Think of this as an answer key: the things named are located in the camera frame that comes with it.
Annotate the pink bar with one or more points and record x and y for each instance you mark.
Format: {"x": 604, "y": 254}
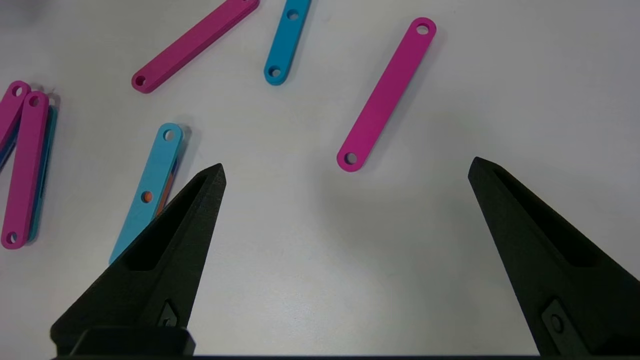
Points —
{"x": 195, "y": 42}
{"x": 25, "y": 170}
{"x": 387, "y": 95}
{"x": 11, "y": 112}

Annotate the dark blue flat bar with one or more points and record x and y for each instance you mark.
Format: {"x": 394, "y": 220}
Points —
{"x": 6, "y": 152}

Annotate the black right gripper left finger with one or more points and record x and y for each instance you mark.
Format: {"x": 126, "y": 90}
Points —
{"x": 150, "y": 290}

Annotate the teal flat bar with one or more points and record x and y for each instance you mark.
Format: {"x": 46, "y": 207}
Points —
{"x": 44, "y": 165}

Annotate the orange flat bar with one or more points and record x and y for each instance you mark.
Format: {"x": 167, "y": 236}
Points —
{"x": 168, "y": 191}

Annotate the light blue long flat bar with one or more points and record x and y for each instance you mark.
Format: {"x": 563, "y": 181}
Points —
{"x": 152, "y": 175}

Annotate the light blue medium bar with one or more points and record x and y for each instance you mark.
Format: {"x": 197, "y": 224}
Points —
{"x": 285, "y": 42}

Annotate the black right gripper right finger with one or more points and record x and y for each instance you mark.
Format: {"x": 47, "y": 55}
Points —
{"x": 565, "y": 285}

